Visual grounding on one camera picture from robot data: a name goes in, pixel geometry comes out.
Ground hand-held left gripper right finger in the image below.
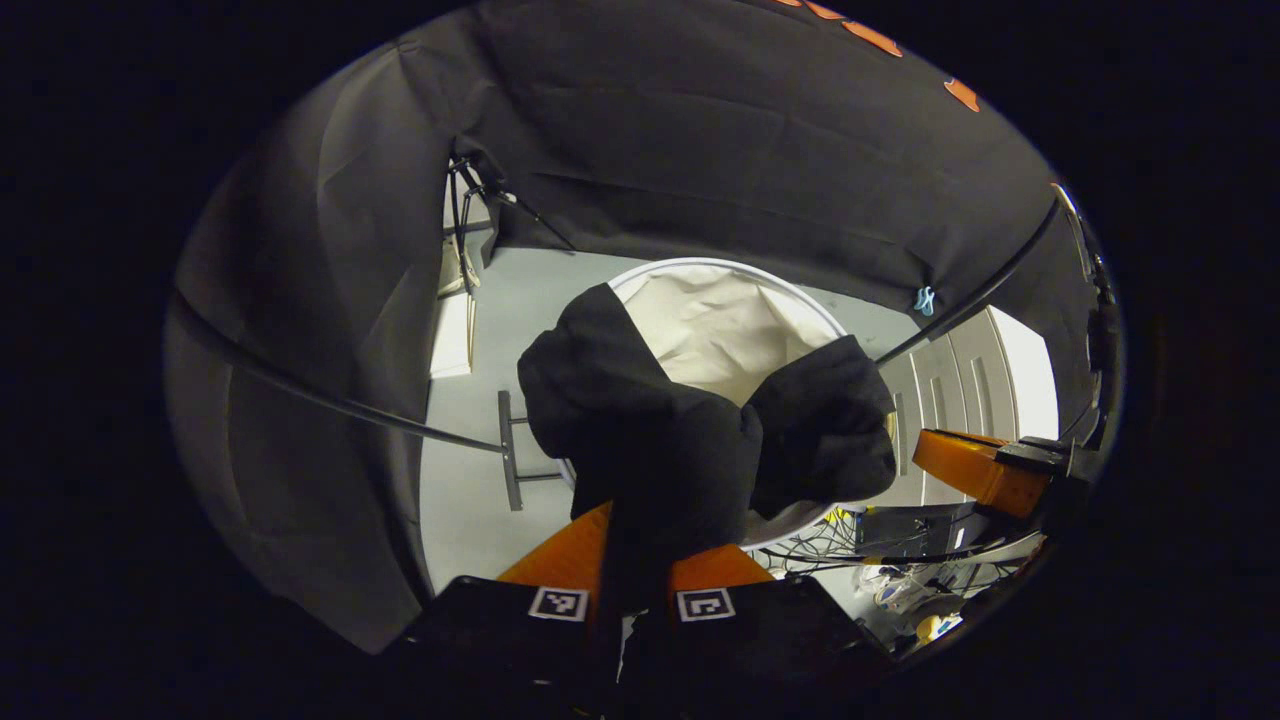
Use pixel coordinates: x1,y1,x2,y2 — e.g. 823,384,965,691
622,543,893,703

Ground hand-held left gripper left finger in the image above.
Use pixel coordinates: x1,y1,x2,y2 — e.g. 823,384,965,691
385,500,619,706

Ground black knit jacket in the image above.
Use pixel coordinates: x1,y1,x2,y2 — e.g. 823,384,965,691
517,283,898,621

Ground white laundry hamper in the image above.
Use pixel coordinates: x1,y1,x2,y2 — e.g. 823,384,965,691
555,257,881,551

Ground black device box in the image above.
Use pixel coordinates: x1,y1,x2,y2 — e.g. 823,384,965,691
855,503,991,559

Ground white cabinet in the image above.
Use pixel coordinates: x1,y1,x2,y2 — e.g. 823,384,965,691
880,305,1061,506

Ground white board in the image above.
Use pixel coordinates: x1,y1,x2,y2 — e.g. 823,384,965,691
430,195,496,381

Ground black tripod stand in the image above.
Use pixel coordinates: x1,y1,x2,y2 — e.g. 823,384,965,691
445,155,579,301

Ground black backdrop cloth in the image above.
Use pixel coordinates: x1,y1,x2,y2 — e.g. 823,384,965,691
165,0,1111,656

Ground tangle of cables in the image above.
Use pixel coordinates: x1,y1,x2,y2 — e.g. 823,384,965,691
760,505,1001,651

